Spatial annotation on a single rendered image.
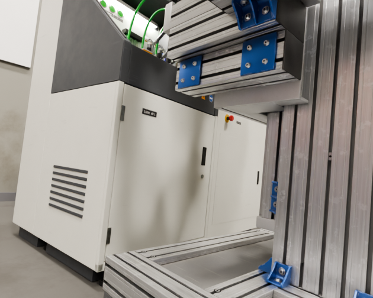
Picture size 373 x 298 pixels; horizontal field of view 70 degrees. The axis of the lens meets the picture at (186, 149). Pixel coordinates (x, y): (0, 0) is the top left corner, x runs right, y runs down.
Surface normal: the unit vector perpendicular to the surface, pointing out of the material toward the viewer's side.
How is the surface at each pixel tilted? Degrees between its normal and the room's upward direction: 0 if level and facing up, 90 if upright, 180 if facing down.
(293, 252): 90
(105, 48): 90
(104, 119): 90
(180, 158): 90
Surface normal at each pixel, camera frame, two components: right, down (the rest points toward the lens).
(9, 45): 0.69, 0.03
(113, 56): -0.62, -0.11
